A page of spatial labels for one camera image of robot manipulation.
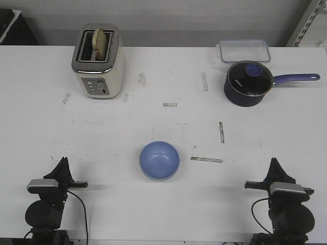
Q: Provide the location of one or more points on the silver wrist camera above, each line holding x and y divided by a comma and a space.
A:
39, 186
286, 187

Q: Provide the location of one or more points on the slice of toast bread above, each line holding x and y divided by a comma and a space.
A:
99, 43

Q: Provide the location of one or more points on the clear blue-rimmed plastic container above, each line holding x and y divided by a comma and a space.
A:
235, 50

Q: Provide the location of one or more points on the dark blue saucepan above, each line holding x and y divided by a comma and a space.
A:
248, 101

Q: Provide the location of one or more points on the cream and chrome toaster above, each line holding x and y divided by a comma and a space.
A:
99, 79

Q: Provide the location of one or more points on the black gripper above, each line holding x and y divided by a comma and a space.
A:
58, 197
283, 193

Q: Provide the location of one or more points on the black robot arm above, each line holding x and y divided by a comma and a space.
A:
45, 215
291, 220

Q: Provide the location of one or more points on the blue bowl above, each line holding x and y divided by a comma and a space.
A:
159, 160

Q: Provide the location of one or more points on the glass lid with blue knob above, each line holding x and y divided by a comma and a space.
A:
250, 78

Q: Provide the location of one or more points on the black box in corner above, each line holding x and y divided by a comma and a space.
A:
15, 30

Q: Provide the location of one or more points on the white slotted metal rack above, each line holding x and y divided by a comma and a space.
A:
311, 29

